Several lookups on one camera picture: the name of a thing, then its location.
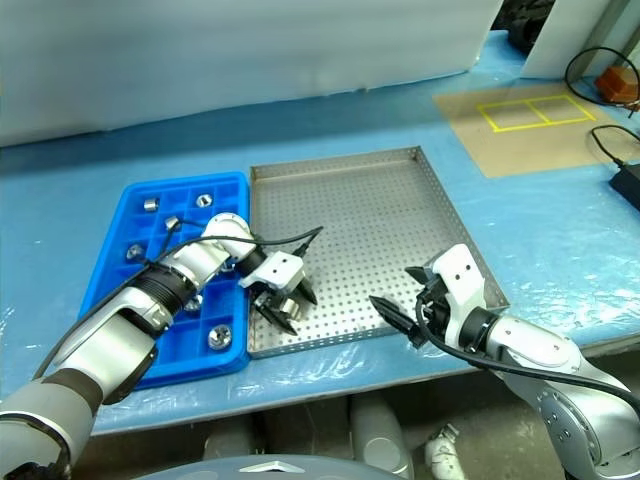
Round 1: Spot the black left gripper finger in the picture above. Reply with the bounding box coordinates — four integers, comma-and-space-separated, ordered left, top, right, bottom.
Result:
295, 276, 320, 307
254, 299, 298, 337

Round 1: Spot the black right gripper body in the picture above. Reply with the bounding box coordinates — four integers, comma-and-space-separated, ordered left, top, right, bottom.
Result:
414, 279, 452, 342

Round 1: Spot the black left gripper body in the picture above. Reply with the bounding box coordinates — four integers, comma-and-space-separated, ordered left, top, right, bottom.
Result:
252, 285, 301, 309

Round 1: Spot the blue plastic compartment tray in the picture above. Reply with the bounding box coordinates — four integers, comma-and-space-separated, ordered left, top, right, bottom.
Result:
77, 171, 251, 391

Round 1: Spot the perforated steel tray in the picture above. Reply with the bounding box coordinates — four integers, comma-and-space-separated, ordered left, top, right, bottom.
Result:
247, 145, 511, 360

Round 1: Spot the grey rounded shape under table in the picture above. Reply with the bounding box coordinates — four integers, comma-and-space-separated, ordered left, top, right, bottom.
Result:
202, 414, 266, 459
349, 394, 416, 479

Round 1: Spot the blue plastic film table cover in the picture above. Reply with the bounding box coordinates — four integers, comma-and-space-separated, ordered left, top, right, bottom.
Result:
0, 29, 640, 436

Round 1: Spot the white plastic object on floor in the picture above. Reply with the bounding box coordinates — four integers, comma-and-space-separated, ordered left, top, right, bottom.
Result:
424, 423, 461, 476

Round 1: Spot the grey dome with silver emblem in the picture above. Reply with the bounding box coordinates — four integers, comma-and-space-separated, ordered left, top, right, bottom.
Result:
154, 453, 401, 480

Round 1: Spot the brown cardboard mat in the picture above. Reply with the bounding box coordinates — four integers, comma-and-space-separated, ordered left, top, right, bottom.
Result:
432, 82, 619, 179

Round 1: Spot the black power adapter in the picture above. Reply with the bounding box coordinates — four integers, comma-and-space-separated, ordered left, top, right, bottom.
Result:
608, 162, 640, 211

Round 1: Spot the large white foam board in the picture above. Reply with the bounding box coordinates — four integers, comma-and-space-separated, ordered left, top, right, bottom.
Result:
0, 0, 506, 149

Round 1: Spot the black machine part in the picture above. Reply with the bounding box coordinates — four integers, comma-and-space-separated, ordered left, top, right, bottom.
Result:
502, 0, 554, 51

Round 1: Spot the white board panel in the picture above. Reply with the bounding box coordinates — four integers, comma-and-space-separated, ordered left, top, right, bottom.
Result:
519, 0, 619, 80

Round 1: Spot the orange brown block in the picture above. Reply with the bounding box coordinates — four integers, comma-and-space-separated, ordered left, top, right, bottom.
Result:
594, 67, 637, 101

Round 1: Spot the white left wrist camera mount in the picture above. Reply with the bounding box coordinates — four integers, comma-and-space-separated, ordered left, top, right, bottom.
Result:
238, 251, 307, 292

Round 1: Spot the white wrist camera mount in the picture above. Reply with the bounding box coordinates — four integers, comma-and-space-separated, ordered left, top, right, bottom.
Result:
429, 243, 489, 346
238, 251, 307, 292

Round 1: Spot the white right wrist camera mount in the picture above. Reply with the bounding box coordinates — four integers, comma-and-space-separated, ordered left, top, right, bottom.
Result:
429, 243, 489, 346

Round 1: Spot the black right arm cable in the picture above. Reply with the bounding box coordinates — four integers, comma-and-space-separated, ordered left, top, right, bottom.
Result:
412, 294, 634, 401

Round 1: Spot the black adapter cable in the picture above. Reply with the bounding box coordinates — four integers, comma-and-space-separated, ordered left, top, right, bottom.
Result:
589, 124, 640, 169

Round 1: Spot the black looped cable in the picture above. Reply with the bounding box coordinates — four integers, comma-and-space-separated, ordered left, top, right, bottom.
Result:
564, 47, 640, 109

